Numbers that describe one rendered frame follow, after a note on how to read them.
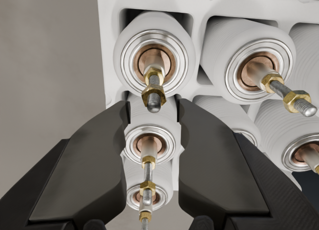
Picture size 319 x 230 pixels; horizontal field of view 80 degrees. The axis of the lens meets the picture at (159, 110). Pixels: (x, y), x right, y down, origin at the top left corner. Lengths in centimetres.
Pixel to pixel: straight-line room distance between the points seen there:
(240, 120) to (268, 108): 10
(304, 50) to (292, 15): 5
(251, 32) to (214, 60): 5
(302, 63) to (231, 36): 11
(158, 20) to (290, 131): 24
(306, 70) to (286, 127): 9
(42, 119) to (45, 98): 7
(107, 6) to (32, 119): 45
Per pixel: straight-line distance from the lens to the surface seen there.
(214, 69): 24
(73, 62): 52
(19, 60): 58
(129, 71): 22
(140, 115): 26
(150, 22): 21
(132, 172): 35
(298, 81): 32
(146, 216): 34
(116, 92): 32
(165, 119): 26
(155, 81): 16
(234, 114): 29
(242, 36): 24
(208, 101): 33
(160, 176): 34
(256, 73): 23
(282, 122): 35
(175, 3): 28
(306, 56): 31
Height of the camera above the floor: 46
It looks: 59 degrees down
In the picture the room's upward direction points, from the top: 178 degrees clockwise
